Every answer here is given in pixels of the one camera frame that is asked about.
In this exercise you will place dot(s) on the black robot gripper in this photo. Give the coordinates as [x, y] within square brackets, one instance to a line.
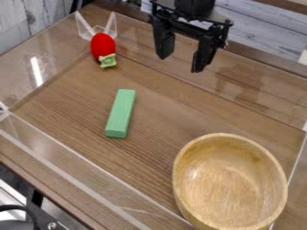
[194, 18]

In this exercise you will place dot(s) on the green rectangular block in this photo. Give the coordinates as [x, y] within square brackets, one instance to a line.
[120, 114]

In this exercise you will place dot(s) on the brown wooden bowl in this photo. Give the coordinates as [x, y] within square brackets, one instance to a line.
[229, 183]

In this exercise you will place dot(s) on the red toy strawberry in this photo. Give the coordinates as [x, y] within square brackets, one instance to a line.
[102, 46]

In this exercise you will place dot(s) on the clear acrylic tray enclosure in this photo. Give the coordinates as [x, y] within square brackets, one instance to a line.
[112, 181]

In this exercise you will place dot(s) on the black metal table frame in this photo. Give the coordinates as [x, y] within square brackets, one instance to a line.
[46, 221]

